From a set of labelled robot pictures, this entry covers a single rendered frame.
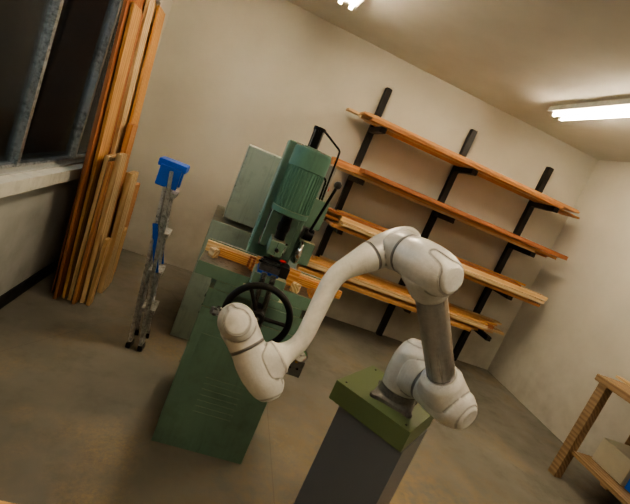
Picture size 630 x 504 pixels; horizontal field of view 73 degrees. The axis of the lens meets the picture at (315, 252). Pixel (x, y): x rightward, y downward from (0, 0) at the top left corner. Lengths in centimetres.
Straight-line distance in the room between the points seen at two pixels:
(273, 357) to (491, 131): 412
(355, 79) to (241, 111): 113
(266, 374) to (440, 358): 61
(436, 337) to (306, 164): 91
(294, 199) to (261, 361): 89
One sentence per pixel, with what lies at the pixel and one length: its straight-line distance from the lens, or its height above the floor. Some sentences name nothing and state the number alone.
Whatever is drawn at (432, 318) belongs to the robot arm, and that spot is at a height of 116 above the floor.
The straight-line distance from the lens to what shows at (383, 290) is 427.
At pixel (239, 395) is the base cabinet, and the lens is 212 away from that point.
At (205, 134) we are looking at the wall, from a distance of 432.
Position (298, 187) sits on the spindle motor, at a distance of 189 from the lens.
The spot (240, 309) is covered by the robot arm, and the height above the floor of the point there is 103.
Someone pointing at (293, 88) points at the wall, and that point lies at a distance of 435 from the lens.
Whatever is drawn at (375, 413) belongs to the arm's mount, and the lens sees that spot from 179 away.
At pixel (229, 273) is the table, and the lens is 188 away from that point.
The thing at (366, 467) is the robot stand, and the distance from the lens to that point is 189.
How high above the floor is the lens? 144
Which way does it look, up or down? 10 degrees down
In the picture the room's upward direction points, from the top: 23 degrees clockwise
